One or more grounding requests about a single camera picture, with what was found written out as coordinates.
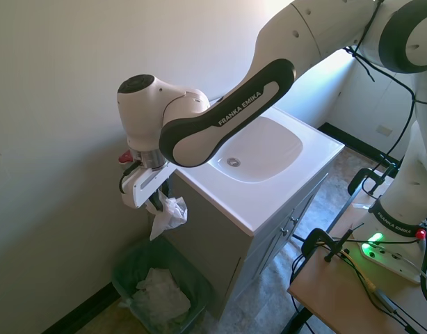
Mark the black C-clamp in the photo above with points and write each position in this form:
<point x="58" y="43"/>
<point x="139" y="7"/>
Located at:
<point x="316" y="236"/>
<point x="364" y="174"/>

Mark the grey vanity cabinet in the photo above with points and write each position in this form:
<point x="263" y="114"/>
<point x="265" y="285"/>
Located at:
<point x="213" y="236"/>

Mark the white tissue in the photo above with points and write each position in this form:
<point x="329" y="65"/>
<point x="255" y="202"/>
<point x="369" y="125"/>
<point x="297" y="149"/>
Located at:
<point x="168" y="215"/>

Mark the white wall outlet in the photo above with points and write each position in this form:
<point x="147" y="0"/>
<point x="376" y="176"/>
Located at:
<point x="385" y="130"/>

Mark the green plastic trash bin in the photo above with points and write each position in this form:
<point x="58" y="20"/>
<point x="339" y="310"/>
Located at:
<point x="196" y="288"/>

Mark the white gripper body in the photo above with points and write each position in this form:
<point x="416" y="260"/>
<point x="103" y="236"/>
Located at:
<point x="137" y="189"/>

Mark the metal cabinet knob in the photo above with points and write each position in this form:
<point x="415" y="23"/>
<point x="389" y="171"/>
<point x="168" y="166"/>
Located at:
<point x="285" y="230"/>
<point x="294" y="220"/>

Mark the crumpled white paper waste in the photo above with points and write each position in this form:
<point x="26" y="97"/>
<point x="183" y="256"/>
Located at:
<point x="161" y="295"/>

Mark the metal sink drain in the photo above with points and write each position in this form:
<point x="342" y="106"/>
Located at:
<point x="233" y="161"/>

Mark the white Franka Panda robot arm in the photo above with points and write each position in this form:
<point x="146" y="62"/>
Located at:
<point x="234" y="111"/>

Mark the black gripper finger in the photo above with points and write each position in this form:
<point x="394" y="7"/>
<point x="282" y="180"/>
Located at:
<point x="166" y="188"/>
<point x="157" y="203"/>

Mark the white sink vanity top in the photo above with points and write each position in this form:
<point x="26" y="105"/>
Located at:
<point x="304" y="163"/>

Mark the red round button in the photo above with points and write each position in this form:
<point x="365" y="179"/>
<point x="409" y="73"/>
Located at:
<point x="422" y="234"/>

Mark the black baseboard strip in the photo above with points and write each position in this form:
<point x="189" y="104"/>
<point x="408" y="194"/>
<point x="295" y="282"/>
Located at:
<point x="81" y="306"/>
<point x="352" y="139"/>

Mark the red and black wrist camera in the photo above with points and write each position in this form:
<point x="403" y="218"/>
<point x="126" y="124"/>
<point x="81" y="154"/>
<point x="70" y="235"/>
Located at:
<point x="124" y="158"/>

